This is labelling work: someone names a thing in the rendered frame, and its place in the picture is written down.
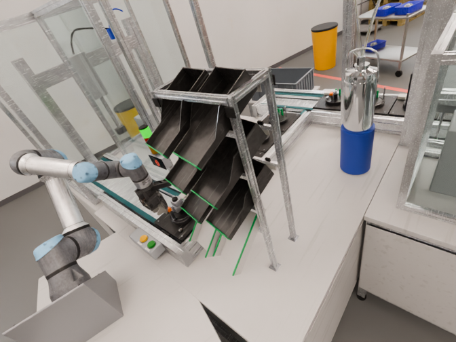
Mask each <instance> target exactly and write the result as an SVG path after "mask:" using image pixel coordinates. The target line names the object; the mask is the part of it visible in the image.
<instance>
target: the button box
mask: <svg viewBox="0 0 456 342"><path fill-rule="evenodd" d="M142 235H146V236H147V237H148V238H147V240H146V241H145V242H141V241H140V237H141V236H142ZM129 237H130V239H131V240H132V241H133V242H134V243H135V244H136V245H137V246H139V247H140V248H142V249H143V250H144V251H145V252H146V253H147V254H149V255H150V256H151V257H153V258H154V259H155V260H156V259H157V258H158V257H159V256H160V255H161V253H162V252H163V251H164V250H165V248H164V246H163V245H162V243H161V242H159V241H158V240H156V239H155V238H154V237H152V236H151V235H149V234H148V233H147V232H146V231H144V230H142V229H141V228H140V227H138V228H137V229H136V230H135V231H134V232H133V233H132V234H130V235H129ZM151 240H153V241H155V246H154V247H152V248H148V247H147V244H148V243H149V242H150V241H151Z"/></svg>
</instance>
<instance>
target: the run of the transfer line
mask: <svg viewBox="0 0 456 342"><path fill-rule="evenodd" d="M274 90H275V98H276V103H277V108H278V109H283V112H285V106H286V112H287V113H297V114H301V116H303V117H304V116H306V117H307V119H306V120H307V128H308V127H309V126H310V125H311V124H319V125H325V126H334V127H341V112H340V111H331V110H324V109H313V106H314V105H315V104H316V103H317V102H318V101H319V100H320V99H321V97H323V95H324V92H325V91H320V90H291V89H277V88H274ZM398 95H399V94H385V96H398ZM252 110H253V113H254V116H257V117H262V116H263V115H264V114H266V112H269V111H268V106H267V99H266V95H264V96H263V97H261V98H260V99H259V100H258V101H256V102H255V103H254V104H253V105H252ZM280 112H281V110H280ZM403 122H404V117H396V116H389V115H374V121H373V123H374V124H375V132H380V133H386V134H395V135H401V133H402V126H403Z"/></svg>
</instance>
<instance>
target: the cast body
mask: <svg viewBox="0 0 456 342"><path fill-rule="evenodd" d="M185 200H186V199H184V200H182V198H181V197H179V196H177V195H176V196H175V197H173V198H172V200H171V201H170V202H171V204H172V206H173V207H174V208H173V209H172V210H173V211H175V212H177V213H179V212H180V211H181V210H182V208H181V206H182V204H183V202H184V201H185ZM172 206H171V207H172Z"/></svg>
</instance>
